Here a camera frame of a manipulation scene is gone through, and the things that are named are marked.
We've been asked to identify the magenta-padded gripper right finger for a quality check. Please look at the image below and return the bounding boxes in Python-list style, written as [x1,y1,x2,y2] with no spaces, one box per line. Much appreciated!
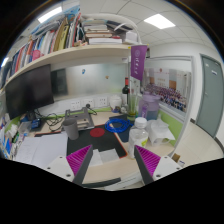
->
[133,144,183,186]

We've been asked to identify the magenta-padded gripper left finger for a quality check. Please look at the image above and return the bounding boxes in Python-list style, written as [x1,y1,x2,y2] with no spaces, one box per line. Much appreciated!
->
[45,144,94,187]

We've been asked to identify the clear plastic water bottle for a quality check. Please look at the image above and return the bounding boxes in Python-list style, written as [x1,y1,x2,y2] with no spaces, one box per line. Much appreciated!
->
[127,116,150,159]

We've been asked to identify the folded white paper napkin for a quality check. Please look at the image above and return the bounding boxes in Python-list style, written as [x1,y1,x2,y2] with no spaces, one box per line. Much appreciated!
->
[88,148,120,168]

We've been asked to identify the grey ribbed cup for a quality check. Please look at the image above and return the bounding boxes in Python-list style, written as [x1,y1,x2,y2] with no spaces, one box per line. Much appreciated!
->
[62,118,80,141]

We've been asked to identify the crumpled white tissue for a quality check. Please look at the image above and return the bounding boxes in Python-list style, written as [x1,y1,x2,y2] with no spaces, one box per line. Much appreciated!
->
[145,117,176,148]

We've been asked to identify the flat round red coaster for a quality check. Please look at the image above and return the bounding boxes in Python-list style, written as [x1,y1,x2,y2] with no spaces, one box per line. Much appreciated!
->
[89,127,106,139]

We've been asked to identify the dark blue mat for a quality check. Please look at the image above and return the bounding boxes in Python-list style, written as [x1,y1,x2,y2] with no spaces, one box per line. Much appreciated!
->
[114,114,135,143]

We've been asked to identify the white paper sheets stack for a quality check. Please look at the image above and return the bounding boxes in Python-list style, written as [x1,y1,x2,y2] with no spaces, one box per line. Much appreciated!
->
[14,133,69,169]

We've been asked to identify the grey metal laptop stand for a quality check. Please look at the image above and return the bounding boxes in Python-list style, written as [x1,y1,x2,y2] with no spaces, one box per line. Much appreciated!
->
[63,107,95,131]

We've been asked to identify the tall green-tinted glass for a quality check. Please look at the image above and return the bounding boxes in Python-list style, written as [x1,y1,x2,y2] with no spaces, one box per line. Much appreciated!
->
[127,94,139,122]

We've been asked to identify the white ceramic jar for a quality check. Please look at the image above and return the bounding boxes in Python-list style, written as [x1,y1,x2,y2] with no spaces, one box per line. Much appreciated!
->
[109,94,123,112]

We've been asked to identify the group photo poster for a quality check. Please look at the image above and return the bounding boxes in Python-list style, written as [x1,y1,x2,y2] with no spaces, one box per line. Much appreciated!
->
[143,67,192,113]

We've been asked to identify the dark wine bottle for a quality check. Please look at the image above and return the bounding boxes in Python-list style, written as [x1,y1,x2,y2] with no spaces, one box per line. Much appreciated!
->
[121,77,131,107]

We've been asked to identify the black computer monitor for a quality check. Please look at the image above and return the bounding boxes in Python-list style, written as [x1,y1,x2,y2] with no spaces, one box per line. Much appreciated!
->
[4,64,55,120]

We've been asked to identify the grey door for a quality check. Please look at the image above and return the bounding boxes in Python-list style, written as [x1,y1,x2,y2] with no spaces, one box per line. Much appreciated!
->
[195,53,224,139]

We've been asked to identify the purple hanging banner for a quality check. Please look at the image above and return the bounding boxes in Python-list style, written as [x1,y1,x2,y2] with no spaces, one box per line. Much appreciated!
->
[130,44,149,82]

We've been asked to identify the rectangular ceiling light panel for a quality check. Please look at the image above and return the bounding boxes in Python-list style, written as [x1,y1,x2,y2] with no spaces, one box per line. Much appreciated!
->
[143,13,176,30]
[37,6,63,24]

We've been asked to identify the coiled blue cable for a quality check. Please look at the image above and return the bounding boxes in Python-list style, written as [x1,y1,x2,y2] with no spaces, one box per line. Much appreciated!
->
[104,117,134,134]

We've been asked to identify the black tangled cables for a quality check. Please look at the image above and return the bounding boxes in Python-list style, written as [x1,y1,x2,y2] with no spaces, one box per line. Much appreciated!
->
[34,108,66,133]

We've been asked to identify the white wall socket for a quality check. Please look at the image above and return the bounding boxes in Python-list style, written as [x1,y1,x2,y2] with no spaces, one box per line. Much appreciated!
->
[69,99,82,111]
[96,96,109,108]
[83,97,95,109]

